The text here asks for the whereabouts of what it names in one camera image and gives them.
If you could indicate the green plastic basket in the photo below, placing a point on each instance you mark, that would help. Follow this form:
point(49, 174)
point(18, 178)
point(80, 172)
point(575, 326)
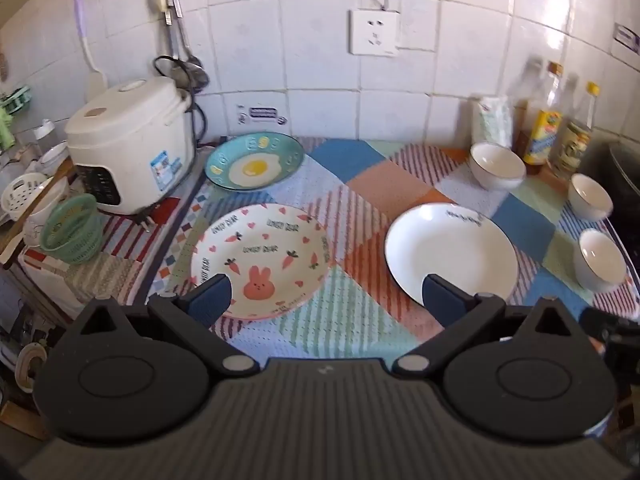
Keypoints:
point(70, 230)

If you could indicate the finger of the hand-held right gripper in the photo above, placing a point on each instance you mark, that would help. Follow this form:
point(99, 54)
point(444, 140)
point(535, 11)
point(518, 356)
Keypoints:
point(597, 321)

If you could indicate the plain white plate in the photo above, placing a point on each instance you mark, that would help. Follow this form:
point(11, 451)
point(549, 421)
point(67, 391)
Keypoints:
point(450, 250)

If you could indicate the white wall socket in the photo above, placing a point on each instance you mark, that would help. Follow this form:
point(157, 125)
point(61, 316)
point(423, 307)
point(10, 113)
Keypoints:
point(374, 32)

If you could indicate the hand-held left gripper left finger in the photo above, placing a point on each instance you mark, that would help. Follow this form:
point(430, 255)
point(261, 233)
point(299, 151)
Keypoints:
point(212, 296)

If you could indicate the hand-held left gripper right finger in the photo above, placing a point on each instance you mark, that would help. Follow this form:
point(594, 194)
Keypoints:
point(442, 301)

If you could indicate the white salt bag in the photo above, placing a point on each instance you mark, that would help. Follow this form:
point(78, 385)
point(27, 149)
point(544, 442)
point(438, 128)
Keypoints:
point(492, 120)

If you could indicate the black wok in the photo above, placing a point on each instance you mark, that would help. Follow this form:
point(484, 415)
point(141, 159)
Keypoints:
point(620, 180)

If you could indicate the checkered patchwork table mat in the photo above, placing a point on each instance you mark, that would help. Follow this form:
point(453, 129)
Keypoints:
point(350, 162)

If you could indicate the hanging metal ladle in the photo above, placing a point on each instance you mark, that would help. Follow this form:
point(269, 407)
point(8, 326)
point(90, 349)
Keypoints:
point(187, 60)

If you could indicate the white plastic colander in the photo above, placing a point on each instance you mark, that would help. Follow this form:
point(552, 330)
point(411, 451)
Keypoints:
point(22, 195)

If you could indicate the blue bordered wall sticker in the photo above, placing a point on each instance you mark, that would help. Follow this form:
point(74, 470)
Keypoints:
point(627, 37)

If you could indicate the teal fried egg plate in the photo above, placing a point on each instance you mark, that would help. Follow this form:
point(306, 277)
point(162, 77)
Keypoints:
point(260, 160)

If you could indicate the small wall sticker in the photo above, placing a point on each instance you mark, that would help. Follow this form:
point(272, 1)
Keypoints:
point(262, 115)

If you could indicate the white vinegar bottle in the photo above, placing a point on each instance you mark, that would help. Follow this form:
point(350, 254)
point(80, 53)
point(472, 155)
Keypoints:
point(572, 145)

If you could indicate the empty clear plastic bottle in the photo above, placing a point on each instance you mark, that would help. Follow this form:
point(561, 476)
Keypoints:
point(525, 85)

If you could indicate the yellow label cooking wine bottle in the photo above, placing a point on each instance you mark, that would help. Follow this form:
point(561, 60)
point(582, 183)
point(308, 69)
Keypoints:
point(545, 130)

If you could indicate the white ribbed bowl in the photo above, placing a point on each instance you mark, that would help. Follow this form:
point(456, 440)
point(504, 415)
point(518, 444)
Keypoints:
point(597, 260)
point(496, 165)
point(590, 197)

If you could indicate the white rice cooker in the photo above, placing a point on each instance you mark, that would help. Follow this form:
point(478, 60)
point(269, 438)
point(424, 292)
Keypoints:
point(125, 145)

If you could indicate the pink bunny carrot plate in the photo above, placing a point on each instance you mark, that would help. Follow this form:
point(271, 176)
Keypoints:
point(265, 245)

